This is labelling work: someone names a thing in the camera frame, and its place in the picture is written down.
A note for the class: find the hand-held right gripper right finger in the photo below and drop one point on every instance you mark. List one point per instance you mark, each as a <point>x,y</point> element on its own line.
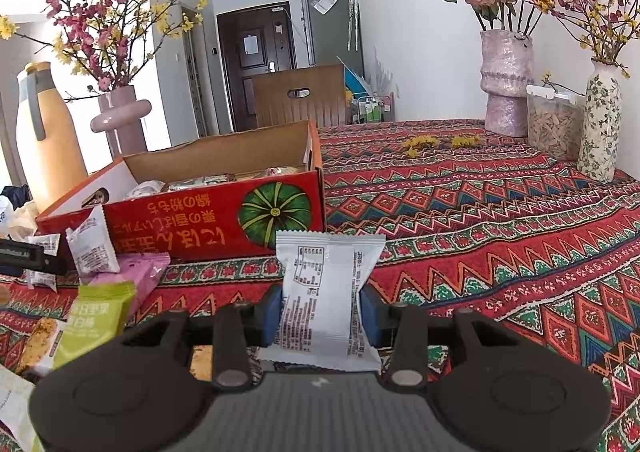
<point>371,317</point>

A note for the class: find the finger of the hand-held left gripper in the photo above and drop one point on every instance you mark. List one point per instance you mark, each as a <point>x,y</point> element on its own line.
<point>55,266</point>

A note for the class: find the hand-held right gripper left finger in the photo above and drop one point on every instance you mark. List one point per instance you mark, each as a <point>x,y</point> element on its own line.
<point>270,317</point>

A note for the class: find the white snack packet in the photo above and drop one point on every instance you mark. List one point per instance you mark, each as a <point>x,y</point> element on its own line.
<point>42,277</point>
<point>92,247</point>
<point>325,292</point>
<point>145,189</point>

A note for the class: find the pink snack packet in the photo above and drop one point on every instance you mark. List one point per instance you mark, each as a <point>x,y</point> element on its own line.
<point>145,277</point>

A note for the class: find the red cardboard box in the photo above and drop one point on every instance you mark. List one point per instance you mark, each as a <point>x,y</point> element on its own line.
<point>200,222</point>

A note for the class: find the clear plastic pack blue label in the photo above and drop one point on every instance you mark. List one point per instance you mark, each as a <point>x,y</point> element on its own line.
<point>5,217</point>

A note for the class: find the black bag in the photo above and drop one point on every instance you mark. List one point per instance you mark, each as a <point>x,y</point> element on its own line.
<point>15,194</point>

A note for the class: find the lime green snack packet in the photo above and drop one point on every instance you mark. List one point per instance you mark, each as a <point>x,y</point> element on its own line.
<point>95,317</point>

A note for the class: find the granola bar packet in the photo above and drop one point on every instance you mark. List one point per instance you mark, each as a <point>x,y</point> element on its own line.
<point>40,347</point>

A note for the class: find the golden orange snack packet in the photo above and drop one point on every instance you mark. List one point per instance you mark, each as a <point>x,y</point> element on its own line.
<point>202,364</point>

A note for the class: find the yellow thermos jug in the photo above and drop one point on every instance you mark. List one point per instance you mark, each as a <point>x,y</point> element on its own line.
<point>50,147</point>

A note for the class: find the patterned red tablecloth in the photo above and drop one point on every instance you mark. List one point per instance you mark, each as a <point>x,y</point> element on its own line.
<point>475,232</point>

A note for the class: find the beige snack packet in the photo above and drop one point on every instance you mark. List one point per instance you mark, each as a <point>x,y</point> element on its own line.
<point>272,172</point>

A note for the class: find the white paper packet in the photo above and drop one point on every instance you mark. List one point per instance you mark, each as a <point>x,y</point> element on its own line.
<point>15,407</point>

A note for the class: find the silver snack packet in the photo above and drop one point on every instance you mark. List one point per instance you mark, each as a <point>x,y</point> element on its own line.
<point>200,183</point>

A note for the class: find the fallen yellow petals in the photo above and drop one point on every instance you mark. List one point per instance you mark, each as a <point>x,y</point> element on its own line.
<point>425,142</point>

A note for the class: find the wooden chair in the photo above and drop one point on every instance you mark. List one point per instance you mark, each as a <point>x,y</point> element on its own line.
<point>300,107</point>

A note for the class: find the dark entrance door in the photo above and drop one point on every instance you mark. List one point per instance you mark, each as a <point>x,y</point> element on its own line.
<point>250,82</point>

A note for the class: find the pink and yellow flower branches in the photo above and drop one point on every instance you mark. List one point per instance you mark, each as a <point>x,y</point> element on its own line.
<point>100,17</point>

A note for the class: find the clear jar of seeds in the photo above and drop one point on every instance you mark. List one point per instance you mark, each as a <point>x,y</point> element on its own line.
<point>555,127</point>

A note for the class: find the textured pink vase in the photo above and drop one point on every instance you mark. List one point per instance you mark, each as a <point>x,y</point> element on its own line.
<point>505,82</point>

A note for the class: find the grey refrigerator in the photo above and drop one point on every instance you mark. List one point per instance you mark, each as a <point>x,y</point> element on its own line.
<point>332,32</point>

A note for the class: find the white umbrella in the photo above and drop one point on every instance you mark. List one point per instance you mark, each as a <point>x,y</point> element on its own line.
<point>354,17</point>

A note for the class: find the floral ceramic vase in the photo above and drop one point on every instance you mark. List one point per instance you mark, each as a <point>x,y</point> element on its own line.
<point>600,122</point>

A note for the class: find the yellow red berry branches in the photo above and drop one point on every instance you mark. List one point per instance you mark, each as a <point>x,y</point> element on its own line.
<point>600,32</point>

